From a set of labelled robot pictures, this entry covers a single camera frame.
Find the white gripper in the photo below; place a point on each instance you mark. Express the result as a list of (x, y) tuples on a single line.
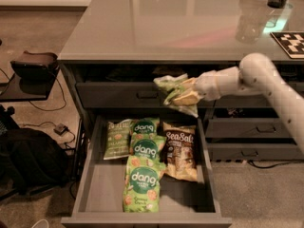
[(206, 85)]

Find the green jalapeno chip bag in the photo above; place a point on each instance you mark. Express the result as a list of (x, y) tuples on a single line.
[(172, 87), (117, 140)]

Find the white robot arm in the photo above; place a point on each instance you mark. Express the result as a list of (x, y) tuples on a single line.
[(256, 74)]

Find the grey middle right drawer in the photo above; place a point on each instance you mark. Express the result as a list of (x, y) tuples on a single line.
[(236, 128)]

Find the grey top right drawer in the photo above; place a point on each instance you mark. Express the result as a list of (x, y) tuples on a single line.
[(254, 101)]

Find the sea salt chip bag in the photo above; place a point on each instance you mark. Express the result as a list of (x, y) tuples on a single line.
[(180, 152)]

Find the rear green dang chip bag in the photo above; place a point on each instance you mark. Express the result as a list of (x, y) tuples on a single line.
[(144, 126)]

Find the green dang chip bag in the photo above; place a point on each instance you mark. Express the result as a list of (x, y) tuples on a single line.
[(144, 126), (142, 185), (147, 145)]

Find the grey bottom right drawer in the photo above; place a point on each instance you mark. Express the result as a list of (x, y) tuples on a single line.
[(254, 151)]

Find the middle green dang chip bag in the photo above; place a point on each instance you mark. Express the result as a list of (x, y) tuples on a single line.
[(147, 145)]

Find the grey top left drawer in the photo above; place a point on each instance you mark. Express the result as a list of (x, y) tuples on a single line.
[(120, 95)]

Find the front green dang chip bag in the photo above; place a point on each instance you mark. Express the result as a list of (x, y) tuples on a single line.
[(142, 185)]

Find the open grey middle drawer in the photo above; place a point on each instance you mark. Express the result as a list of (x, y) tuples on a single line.
[(183, 204)]

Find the black white marker board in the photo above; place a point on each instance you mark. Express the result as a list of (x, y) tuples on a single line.
[(292, 42)]

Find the black power adapter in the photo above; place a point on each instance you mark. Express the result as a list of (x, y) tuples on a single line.
[(60, 129)]

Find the black device on side table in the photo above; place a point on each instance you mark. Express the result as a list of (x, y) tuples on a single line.
[(35, 66)]

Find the black backpack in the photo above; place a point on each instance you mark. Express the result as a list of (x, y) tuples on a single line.
[(32, 158)]

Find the grey sneaker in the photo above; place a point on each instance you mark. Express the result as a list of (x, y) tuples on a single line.
[(42, 223)]

